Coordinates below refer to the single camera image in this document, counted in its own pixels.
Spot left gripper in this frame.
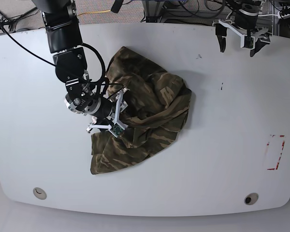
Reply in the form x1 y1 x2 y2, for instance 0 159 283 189
213 14 271 57

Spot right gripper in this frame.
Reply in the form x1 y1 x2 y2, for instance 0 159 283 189
64 71 129 133

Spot camouflage T-shirt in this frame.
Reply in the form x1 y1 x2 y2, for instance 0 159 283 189
90 47 192 174

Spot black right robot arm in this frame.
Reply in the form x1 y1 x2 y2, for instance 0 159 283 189
33 0 127 137

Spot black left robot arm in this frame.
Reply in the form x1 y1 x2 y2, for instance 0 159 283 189
213 0 272 57

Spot white power strip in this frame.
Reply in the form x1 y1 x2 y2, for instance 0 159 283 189
278 7 290 19

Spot red tape rectangle marking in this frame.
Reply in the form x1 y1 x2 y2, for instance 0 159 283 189
263 134 286 171

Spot black tripod legs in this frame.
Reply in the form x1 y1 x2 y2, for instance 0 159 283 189
0 0 43 34

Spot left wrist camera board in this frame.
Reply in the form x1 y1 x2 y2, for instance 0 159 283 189
245 36 254 49

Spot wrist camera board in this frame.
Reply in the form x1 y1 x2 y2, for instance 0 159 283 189
110 124 124 138
245 36 254 49

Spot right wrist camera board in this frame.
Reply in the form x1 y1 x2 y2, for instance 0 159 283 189
110 124 124 138

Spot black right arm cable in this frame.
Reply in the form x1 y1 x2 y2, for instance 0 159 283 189
0 4 126 100

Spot aluminium frame stand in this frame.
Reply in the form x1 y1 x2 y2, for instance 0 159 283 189
141 0 193 23

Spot left table cable grommet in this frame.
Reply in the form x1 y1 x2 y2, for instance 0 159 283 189
33 188 47 200

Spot table cable grommet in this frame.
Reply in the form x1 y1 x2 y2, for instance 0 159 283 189
33 188 47 200
244 193 259 205

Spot yellow cable on floor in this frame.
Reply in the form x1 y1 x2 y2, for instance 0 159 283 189
77 9 112 17

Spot right table cable grommet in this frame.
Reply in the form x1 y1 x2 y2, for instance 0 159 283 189
244 193 259 205

